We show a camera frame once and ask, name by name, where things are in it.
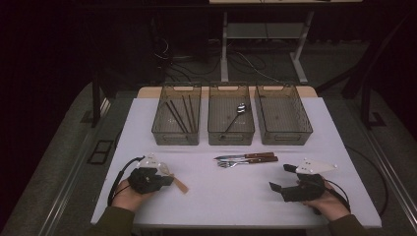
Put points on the white metal desk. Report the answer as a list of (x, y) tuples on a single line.
[(262, 31)]

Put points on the black floor outlet frame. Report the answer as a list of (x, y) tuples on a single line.
[(100, 152)]

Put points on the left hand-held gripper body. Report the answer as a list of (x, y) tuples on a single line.
[(144, 180)]

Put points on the person's left hand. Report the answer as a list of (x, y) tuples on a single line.
[(128, 200)]

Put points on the person's right hand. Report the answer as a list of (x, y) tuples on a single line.
[(331, 206)]

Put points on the small wooden spoon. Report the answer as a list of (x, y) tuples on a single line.
[(180, 186)]

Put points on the metal spoon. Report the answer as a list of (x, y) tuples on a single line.
[(241, 108)]

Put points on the large black metal stand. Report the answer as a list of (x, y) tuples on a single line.
[(365, 98)]

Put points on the transparent grey plastic bin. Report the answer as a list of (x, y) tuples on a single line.
[(170, 124), (282, 114), (226, 111)]

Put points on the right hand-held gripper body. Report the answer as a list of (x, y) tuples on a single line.
[(305, 191)]

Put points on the metal floor rail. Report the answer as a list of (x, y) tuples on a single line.
[(66, 193), (398, 187)]

